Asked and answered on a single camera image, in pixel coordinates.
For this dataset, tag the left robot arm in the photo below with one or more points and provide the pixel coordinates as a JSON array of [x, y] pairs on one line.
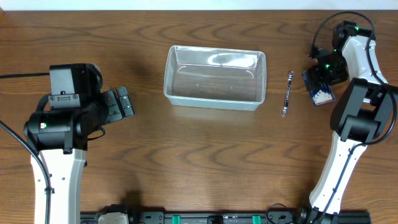
[[59, 131]]

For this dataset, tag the clear plastic container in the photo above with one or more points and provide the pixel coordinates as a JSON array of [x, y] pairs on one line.
[[206, 77]]

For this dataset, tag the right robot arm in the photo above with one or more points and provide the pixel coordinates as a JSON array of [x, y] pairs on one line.
[[364, 115]]

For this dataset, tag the silver ring wrench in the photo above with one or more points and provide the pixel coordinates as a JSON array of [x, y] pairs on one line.
[[287, 93]]

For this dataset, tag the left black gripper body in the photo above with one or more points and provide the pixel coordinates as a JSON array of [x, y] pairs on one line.
[[113, 114]]

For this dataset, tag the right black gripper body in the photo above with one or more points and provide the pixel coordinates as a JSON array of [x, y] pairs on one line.
[[332, 71]]

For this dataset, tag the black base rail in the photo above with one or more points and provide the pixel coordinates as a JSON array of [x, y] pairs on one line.
[[119, 214]]

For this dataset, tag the blue precision screwdriver set case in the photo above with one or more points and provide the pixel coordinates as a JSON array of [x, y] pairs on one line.
[[321, 95]]

